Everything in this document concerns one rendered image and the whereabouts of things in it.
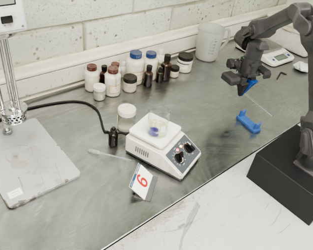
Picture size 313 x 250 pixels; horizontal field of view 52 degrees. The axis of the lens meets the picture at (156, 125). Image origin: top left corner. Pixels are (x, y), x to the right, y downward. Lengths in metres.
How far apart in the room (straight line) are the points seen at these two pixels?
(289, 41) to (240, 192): 1.13
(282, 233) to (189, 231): 0.24
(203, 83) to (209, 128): 0.31
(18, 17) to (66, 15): 0.51
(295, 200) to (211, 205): 0.22
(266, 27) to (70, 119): 0.68
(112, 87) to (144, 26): 0.35
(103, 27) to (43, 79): 0.31
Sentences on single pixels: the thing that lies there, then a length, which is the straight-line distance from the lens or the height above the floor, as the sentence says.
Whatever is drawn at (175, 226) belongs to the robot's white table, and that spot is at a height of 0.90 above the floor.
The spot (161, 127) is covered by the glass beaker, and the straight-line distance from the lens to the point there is 0.89.
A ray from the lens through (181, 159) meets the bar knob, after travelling 0.90.
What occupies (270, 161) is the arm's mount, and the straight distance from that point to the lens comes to 0.93.
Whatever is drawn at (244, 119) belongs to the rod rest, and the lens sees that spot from 1.21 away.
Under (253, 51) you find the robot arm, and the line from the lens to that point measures 1.11.
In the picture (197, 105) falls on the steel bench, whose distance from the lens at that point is 1.23.
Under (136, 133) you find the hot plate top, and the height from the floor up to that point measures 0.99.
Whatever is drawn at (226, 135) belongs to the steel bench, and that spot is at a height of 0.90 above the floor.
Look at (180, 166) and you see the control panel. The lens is 0.91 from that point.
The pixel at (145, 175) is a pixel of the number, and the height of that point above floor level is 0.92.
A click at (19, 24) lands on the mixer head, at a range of 0.71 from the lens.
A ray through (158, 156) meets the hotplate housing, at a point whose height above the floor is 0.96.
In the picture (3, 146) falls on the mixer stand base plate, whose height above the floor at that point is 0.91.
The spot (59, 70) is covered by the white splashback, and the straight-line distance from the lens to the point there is 1.22.
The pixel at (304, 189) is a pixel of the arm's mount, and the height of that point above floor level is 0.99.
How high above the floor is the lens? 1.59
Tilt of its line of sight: 39 degrees down
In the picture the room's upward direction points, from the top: 8 degrees clockwise
